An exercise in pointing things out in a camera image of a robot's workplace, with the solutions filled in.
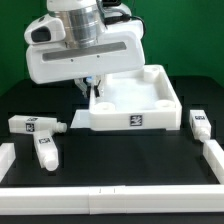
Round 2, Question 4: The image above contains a white desk top tray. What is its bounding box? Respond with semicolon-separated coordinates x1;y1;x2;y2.
89;65;182;131

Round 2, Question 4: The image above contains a white obstacle wall bar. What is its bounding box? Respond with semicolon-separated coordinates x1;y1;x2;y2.
0;185;224;215

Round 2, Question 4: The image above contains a white left wall block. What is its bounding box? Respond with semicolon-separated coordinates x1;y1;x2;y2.
0;143;16;182

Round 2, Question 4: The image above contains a white marker sheet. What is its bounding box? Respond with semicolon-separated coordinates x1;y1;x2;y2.
71;110;90;129

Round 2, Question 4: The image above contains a white right wall block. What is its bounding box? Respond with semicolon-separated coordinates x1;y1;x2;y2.
203;140;224;185

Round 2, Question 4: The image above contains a white wall block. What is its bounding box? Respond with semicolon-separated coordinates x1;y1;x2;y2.
0;143;16;182
203;140;224;185

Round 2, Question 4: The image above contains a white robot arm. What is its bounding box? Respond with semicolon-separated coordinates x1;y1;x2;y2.
24;0;145;96

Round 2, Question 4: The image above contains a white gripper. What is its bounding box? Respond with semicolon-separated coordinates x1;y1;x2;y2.
24;14;145;98

